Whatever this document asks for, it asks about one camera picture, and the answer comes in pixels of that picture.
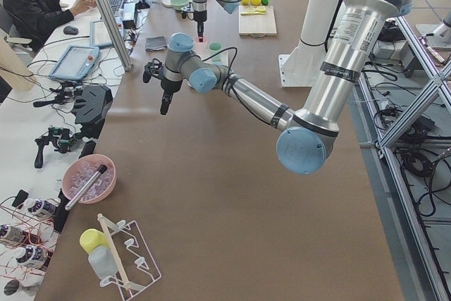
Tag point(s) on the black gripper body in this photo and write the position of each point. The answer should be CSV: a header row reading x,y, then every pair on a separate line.
x,y
170,85
200,17

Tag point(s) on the green cup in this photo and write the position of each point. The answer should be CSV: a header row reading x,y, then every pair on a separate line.
x,y
214,50

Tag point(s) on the blue teach pendant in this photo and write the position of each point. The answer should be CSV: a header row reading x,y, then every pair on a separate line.
x,y
75,63
99,35

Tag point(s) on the white wire cup rack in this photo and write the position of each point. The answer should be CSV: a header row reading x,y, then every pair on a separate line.
x,y
137,268

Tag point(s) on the grey folded cloth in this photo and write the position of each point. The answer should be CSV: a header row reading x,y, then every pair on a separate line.
x,y
155,43

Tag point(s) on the lemon slice near knife tip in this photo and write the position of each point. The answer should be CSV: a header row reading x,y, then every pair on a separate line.
x,y
260,9

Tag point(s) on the metal muddler in bowl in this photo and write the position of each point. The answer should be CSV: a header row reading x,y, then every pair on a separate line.
x,y
85,188

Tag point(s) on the pink ice bowl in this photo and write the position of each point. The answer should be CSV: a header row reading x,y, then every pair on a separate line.
x,y
79,173

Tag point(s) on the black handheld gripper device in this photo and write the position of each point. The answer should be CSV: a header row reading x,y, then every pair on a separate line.
x,y
61,138

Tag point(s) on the green bowl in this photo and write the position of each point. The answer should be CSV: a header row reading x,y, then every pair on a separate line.
x,y
179,4

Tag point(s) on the cream rabbit tray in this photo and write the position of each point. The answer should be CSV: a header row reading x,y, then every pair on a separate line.
x,y
222,59

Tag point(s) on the wooden cutting board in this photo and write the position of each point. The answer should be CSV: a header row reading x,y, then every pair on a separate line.
x,y
257,26

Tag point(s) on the computer mouse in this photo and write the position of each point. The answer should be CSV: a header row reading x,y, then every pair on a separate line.
x,y
70,30

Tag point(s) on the clear cup on rack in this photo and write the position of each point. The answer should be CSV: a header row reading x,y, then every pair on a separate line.
x,y
102,262

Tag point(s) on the yellow plastic knife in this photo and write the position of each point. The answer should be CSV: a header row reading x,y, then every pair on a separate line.
x,y
252,13

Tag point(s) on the yellow cup on rack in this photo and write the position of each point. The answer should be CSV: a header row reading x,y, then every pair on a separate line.
x,y
91,239

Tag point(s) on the pink cup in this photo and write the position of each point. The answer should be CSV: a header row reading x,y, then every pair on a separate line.
x,y
201,45

